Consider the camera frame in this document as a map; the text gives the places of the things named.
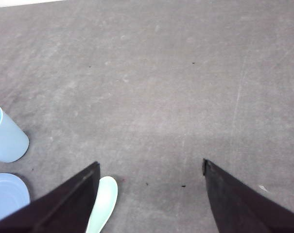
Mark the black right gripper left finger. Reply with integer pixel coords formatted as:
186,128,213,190
0,162,100,233

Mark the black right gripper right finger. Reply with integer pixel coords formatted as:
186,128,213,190
203,159,294,233

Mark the mint green plastic spoon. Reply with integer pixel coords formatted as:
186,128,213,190
86,176,118,233

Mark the blue plastic plate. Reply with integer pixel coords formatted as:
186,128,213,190
0,173,31,220

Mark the light blue plastic cup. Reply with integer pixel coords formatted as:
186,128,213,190
0,108,30,163

